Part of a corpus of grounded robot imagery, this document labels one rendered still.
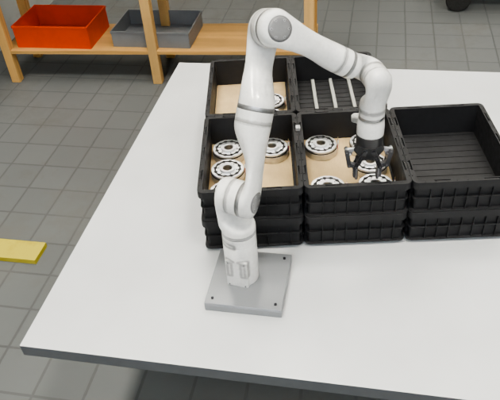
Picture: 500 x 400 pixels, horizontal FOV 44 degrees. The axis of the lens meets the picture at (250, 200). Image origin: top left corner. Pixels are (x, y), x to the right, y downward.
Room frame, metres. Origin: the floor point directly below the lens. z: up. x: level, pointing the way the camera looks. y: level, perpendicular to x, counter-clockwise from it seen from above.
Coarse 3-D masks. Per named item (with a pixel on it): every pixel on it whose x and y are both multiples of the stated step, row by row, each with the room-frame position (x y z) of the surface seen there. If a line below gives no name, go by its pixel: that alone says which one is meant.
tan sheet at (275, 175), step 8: (288, 152) 1.65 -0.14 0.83; (288, 160) 1.61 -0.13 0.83; (264, 168) 1.57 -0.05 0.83; (272, 168) 1.57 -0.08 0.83; (280, 168) 1.57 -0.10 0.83; (288, 168) 1.56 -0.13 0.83; (264, 176) 1.53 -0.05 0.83; (272, 176) 1.53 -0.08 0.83; (280, 176) 1.53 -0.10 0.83; (288, 176) 1.52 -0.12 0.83; (264, 184) 1.49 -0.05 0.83; (272, 184) 1.49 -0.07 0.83; (280, 184) 1.49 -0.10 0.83; (288, 184) 1.48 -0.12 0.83
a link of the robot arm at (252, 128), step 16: (240, 112) 1.28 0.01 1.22; (256, 112) 1.26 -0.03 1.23; (240, 128) 1.26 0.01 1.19; (256, 128) 1.25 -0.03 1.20; (240, 144) 1.25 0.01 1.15; (256, 144) 1.23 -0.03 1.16; (256, 160) 1.22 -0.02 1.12; (256, 176) 1.20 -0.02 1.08; (240, 192) 1.18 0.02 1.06; (256, 192) 1.19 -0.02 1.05; (240, 208) 1.16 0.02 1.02; (256, 208) 1.18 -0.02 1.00
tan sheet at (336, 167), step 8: (344, 144) 1.67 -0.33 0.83; (384, 152) 1.61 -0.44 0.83; (312, 160) 1.60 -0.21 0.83; (328, 160) 1.59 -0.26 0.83; (336, 160) 1.59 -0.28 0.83; (344, 160) 1.58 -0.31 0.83; (352, 160) 1.58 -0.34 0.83; (312, 168) 1.55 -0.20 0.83; (320, 168) 1.55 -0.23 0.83; (328, 168) 1.55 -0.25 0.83; (336, 168) 1.54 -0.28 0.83; (344, 168) 1.54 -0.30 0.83; (312, 176) 1.51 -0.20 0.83; (320, 176) 1.51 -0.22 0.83; (336, 176) 1.50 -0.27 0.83; (344, 176) 1.50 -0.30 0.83; (352, 176) 1.50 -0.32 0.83
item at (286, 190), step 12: (204, 120) 1.73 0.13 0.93; (204, 132) 1.66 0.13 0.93; (204, 144) 1.59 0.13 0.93; (204, 156) 1.52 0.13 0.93; (300, 156) 1.48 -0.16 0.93; (204, 168) 1.47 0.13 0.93; (300, 168) 1.43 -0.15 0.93; (300, 180) 1.37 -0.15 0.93; (204, 192) 1.35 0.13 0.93; (264, 192) 1.34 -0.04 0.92; (276, 192) 1.34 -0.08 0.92; (288, 192) 1.34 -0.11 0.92; (300, 192) 1.34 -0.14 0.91
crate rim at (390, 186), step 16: (304, 112) 1.73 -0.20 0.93; (320, 112) 1.72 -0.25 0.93; (336, 112) 1.71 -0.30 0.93; (352, 112) 1.71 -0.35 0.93; (304, 144) 1.54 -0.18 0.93; (400, 144) 1.50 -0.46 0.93; (304, 160) 1.46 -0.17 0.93; (400, 160) 1.43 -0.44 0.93; (304, 176) 1.39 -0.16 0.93; (320, 192) 1.33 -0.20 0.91; (336, 192) 1.33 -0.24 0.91; (352, 192) 1.33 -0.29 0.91
